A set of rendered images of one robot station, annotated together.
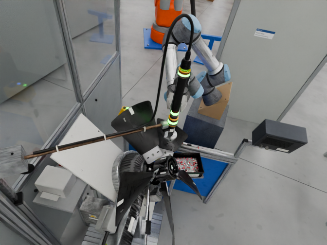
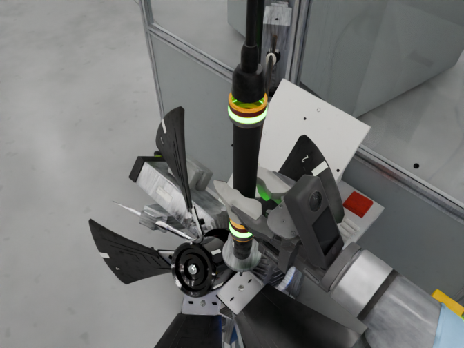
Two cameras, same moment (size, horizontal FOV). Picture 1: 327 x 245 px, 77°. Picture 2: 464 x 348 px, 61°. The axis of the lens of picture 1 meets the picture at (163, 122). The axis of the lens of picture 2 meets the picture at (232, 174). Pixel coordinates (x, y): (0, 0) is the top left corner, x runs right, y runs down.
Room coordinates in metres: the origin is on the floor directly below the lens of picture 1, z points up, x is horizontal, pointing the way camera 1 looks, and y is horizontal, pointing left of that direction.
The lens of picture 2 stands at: (0.85, -0.31, 2.00)
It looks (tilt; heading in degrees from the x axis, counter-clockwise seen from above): 51 degrees down; 131
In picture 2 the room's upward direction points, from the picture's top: straight up
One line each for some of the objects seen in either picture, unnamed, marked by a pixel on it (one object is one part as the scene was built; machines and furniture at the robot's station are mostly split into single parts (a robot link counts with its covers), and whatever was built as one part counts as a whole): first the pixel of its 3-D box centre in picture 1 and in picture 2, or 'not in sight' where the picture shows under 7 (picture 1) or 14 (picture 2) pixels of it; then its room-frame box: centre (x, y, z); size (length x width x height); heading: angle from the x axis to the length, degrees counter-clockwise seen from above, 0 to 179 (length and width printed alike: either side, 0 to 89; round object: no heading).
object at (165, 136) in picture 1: (169, 129); (242, 236); (0.64, -0.03, 1.39); 0.09 x 0.07 x 0.10; 122
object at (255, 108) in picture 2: (184, 72); (247, 108); (0.64, -0.04, 1.70); 0.04 x 0.04 x 0.03
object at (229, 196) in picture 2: (182, 107); (235, 209); (0.65, -0.07, 1.53); 0.09 x 0.03 x 0.06; 7
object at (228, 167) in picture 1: (216, 184); not in sight; (0.97, -0.59, 0.39); 0.04 x 0.04 x 0.78; 87
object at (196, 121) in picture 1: (194, 146); not in sight; (1.29, -0.35, 0.50); 0.30 x 0.30 x 1.00; 77
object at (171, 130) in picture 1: (176, 103); (244, 186); (0.64, -0.04, 1.55); 0.04 x 0.04 x 0.46
